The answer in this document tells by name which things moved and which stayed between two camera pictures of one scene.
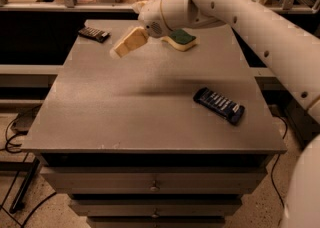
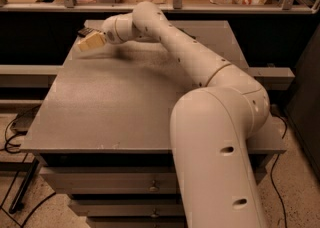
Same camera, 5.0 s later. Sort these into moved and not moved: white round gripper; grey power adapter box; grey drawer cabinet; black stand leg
Moved: white round gripper
Not moved: grey drawer cabinet; black stand leg; grey power adapter box
